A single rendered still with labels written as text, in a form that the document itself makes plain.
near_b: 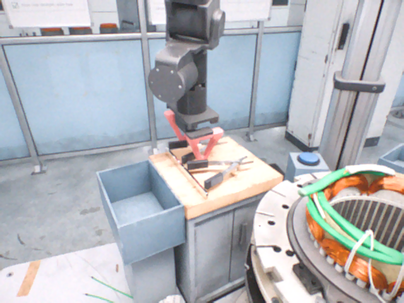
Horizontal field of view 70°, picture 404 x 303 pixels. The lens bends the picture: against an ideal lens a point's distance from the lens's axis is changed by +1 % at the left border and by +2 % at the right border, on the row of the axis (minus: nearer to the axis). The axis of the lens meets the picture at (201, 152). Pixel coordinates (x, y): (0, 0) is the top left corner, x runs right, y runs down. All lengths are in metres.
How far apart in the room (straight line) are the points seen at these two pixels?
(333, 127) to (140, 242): 0.58
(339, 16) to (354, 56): 1.76
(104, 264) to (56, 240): 1.31
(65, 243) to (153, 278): 1.48
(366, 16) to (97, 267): 0.84
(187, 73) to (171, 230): 0.25
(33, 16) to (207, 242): 2.11
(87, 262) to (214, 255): 0.35
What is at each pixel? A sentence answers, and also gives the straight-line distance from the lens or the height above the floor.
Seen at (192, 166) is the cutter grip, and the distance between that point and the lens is 0.53.
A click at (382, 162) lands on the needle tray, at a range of 0.70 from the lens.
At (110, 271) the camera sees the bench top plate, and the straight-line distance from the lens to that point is 0.78.
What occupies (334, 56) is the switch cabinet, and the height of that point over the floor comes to 0.91.
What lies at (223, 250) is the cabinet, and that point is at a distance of 0.61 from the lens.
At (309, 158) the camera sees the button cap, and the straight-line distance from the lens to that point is 0.68.
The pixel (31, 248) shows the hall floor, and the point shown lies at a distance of 2.11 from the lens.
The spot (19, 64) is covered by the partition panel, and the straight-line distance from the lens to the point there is 2.55.
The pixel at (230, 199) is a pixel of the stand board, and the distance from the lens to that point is 0.51.
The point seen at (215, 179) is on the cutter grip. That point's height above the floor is 1.09.
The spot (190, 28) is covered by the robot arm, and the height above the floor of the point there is 1.32.
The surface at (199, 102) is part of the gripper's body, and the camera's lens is 0.51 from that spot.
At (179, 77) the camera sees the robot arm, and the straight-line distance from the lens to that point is 0.42.
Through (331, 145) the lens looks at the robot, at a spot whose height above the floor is 1.00.
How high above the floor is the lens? 1.37
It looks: 30 degrees down
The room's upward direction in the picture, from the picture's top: straight up
